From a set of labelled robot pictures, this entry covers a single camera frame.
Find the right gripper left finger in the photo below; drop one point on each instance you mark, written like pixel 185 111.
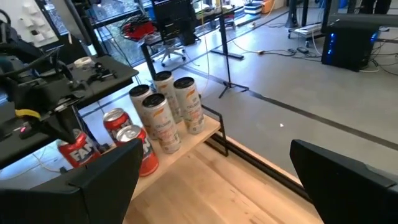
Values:
pixel 77 199

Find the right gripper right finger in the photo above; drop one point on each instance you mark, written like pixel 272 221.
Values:
pixel 351 196

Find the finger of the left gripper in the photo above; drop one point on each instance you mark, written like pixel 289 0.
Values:
pixel 62 124

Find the red soda can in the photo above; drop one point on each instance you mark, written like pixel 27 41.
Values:
pixel 150 158
pixel 116 124
pixel 81 154

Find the yellow tape tag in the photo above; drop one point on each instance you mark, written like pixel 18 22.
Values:
pixel 28 114

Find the black computer mouse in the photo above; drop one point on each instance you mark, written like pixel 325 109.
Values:
pixel 26 132

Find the white tape roll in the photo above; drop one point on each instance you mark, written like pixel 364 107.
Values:
pixel 76 63

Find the black clamp tool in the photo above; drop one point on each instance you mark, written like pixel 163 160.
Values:
pixel 101 74

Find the white office chair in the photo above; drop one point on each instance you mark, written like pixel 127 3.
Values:
pixel 172 49

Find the black computer tower blue lights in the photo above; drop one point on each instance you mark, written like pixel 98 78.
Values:
pixel 351 49

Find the black equipment rack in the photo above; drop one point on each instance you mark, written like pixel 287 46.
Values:
pixel 175 21

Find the black tripod stand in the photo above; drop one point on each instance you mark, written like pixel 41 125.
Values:
pixel 229 84

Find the white power strip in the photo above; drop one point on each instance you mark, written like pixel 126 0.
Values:
pixel 306 30

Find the white blue storage bin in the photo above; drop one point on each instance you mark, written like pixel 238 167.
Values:
pixel 253 8

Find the black aluminium frame rail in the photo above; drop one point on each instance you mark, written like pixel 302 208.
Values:
pixel 264 168

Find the wooden shelf black metal frame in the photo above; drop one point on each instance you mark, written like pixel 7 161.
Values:
pixel 192 140

